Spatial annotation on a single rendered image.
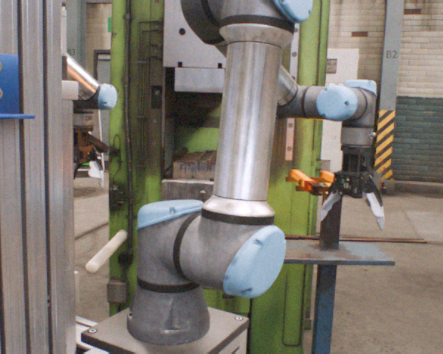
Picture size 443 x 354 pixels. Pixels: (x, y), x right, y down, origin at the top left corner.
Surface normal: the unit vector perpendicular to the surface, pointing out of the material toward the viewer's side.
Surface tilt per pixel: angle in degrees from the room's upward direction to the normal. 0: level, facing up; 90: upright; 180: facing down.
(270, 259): 98
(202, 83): 90
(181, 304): 73
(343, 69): 90
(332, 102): 90
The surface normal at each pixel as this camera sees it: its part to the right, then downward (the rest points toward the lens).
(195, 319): 0.69, -0.18
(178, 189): -0.06, 0.14
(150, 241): -0.58, 0.07
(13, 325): 0.87, 0.10
